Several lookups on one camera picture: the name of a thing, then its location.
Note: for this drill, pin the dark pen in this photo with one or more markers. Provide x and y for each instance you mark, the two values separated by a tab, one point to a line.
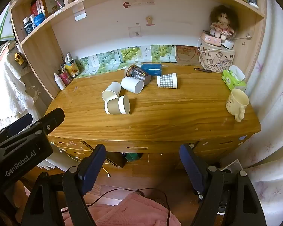
202	69

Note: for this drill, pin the green framed board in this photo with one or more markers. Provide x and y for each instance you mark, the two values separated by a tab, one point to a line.
5	26

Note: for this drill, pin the grape print card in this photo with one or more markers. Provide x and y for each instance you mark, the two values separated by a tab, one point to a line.
129	54
107	58
83	62
162	50

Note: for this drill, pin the dark printed cup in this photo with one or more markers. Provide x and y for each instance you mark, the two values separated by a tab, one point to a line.
137	74

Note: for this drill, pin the row of red books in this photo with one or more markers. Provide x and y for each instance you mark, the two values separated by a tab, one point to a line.
35	7

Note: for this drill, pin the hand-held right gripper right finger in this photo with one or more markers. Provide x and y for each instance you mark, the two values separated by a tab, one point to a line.
193	169

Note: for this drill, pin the stack of books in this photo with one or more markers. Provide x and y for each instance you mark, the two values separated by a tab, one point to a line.
1	50

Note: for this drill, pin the beige wall sticker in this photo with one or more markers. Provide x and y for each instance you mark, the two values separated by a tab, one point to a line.
150	20

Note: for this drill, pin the dark bottle with white cap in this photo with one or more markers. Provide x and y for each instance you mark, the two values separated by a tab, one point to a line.
27	26

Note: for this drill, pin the wooden desk with hutch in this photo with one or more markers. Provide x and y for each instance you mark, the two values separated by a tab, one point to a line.
179	113

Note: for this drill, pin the pink fleece blanket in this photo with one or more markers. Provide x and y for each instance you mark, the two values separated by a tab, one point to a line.
127	213

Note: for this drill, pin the white figure card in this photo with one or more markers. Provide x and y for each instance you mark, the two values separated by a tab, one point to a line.
146	53
93	64

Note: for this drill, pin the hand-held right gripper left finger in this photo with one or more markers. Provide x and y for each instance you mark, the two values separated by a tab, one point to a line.
92	169

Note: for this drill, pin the green tissue box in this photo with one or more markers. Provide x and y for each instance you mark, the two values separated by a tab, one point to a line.
233	80

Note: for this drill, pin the blue lid jar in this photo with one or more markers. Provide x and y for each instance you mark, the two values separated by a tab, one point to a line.
39	19

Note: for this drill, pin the checkered paper cup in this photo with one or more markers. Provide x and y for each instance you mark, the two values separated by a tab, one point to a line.
167	80

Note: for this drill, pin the white squeeze bottle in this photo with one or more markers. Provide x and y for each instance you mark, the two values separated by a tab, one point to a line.
59	82

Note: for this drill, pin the white paper cup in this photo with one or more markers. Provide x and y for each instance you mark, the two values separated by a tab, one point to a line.
132	84
110	92

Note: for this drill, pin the cream ceramic mug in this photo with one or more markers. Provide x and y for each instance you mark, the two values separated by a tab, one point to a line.
237	102

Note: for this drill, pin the green bag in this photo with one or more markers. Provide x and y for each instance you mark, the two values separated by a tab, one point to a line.
133	156

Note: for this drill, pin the brown drawing card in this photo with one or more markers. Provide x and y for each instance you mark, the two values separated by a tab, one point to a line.
186	53

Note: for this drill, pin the white round gadget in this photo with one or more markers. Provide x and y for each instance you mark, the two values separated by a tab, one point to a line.
228	43

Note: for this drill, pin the dark wooden box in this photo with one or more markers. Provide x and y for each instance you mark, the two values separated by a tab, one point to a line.
116	160

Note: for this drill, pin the clear square wall sticker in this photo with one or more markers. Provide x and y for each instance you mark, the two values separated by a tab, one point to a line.
135	31

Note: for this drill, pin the blue cup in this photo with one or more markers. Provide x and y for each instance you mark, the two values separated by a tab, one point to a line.
152	69

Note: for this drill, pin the red wall sticker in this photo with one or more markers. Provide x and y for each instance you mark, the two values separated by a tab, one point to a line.
126	4

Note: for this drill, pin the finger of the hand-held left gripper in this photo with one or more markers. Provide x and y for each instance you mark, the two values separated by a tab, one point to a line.
52	119
20	124

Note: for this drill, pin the white lace cloth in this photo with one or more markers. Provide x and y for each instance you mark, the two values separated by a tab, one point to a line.
9	91

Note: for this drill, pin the brown paper cup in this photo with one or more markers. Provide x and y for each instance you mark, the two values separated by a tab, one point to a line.
117	105

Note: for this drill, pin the white floral curtain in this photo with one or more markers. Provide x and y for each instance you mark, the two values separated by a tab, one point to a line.
273	98

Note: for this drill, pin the rag doll with brown hair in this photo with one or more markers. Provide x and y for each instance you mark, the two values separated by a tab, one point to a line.
222	22

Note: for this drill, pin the printed fabric storage box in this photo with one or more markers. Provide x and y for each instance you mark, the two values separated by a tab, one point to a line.
217	60

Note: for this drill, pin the framed picture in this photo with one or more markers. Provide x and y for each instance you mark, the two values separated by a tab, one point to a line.
50	2

